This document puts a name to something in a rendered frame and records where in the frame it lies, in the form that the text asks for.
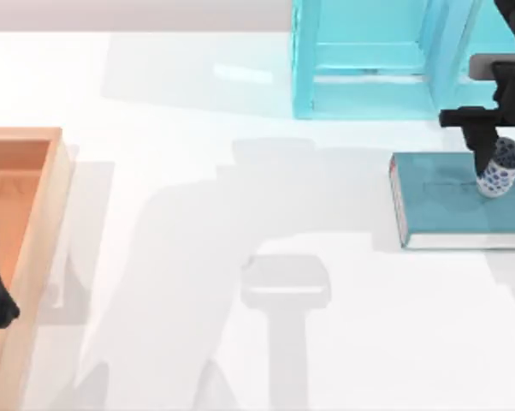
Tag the blue and white patterned cup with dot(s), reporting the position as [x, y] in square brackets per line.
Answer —
[499, 171]

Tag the pale grey rounded box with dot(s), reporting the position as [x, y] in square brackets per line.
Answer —
[480, 66]

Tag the teal book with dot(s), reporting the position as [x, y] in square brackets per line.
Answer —
[437, 205]

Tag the light blue rack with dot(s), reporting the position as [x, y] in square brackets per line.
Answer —
[302, 64]

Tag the shallow salmon-coloured box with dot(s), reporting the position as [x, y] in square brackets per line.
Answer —
[35, 222]

